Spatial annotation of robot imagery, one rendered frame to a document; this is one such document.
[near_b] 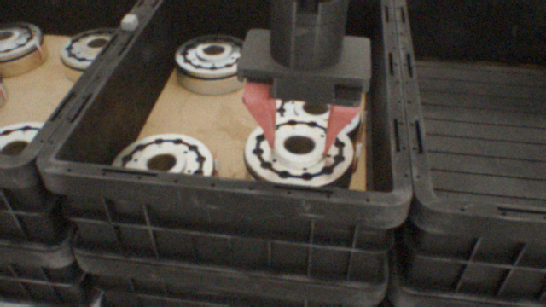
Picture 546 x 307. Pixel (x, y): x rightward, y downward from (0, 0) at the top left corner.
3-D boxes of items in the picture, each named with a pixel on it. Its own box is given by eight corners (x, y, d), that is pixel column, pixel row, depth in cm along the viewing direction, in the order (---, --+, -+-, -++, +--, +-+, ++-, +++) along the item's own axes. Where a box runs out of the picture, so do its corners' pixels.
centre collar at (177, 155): (183, 184, 48) (182, 179, 47) (132, 183, 48) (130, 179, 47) (190, 150, 51) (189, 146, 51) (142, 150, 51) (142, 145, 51)
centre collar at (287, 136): (324, 169, 45) (324, 164, 44) (269, 165, 45) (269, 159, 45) (326, 134, 48) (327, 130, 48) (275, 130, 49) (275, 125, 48)
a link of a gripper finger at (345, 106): (277, 123, 49) (280, 36, 43) (351, 130, 49) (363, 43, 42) (267, 169, 44) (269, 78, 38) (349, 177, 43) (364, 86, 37)
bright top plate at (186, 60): (241, 81, 62) (241, 77, 61) (165, 72, 63) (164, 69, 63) (259, 42, 69) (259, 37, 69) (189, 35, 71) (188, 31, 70)
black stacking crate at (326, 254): (386, 298, 44) (410, 212, 37) (70, 260, 47) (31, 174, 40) (377, 64, 73) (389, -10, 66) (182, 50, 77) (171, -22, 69)
